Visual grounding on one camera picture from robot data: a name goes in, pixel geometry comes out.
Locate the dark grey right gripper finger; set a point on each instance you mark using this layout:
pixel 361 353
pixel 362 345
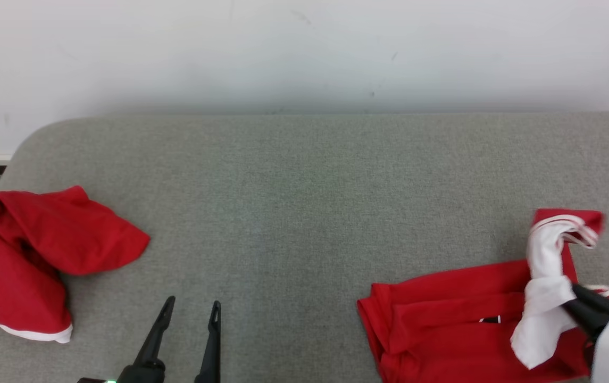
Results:
pixel 591 311

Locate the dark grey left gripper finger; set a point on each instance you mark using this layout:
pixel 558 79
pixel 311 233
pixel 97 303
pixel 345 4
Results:
pixel 156 340
pixel 210 356

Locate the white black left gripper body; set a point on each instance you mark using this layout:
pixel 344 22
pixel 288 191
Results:
pixel 144 375

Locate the red jersey with white sleeves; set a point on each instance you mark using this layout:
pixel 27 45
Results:
pixel 442 319

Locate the red shorts with white trim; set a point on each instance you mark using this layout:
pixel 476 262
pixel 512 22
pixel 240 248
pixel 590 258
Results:
pixel 43 234

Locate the grey fabric sofa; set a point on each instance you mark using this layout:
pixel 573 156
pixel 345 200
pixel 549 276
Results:
pixel 304 213

